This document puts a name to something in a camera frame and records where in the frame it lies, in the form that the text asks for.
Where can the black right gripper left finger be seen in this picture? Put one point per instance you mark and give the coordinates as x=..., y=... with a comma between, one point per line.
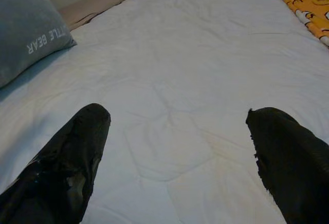
x=64, y=167

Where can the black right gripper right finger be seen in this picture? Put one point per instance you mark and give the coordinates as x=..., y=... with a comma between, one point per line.
x=295, y=167

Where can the grey Little Bear pillow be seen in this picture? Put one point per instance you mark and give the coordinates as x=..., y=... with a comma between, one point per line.
x=23, y=23

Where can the white quilted duvet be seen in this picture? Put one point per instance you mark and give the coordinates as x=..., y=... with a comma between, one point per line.
x=180, y=54

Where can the yellow cartoon print blanket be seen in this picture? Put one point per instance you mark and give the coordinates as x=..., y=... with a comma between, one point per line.
x=311, y=5

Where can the beige printed packaging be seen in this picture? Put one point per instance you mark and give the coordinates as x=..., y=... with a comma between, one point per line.
x=90, y=0

